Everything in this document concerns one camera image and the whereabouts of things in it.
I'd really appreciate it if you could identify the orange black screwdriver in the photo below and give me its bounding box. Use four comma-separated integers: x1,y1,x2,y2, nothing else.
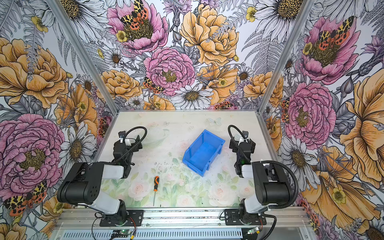
153,176,160,207

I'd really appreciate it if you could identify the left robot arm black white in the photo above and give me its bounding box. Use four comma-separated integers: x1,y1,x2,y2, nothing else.
57,126,148,226

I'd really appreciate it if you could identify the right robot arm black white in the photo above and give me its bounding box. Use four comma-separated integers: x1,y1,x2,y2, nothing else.
229,131,299,225

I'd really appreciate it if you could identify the blue plastic bin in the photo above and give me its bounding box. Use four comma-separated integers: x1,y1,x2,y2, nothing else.
182,130,225,177

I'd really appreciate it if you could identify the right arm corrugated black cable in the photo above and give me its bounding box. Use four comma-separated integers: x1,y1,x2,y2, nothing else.
259,160,300,210

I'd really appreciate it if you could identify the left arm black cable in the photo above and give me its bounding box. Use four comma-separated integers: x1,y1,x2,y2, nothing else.
111,126,148,165

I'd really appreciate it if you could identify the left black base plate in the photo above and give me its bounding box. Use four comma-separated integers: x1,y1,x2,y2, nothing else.
100,210,144,227

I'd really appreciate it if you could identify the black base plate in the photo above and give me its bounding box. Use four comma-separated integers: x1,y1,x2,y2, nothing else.
100,210,144,227
224,209,267,226

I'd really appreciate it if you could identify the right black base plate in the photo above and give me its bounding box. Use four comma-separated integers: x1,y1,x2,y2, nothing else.
224,209,267,226

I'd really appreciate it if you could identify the aluminium front rail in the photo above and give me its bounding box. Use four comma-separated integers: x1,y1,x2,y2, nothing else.
54,207,310,230

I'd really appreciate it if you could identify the white ventilated cable duct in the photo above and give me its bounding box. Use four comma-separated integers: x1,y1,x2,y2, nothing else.
56,228,243,240

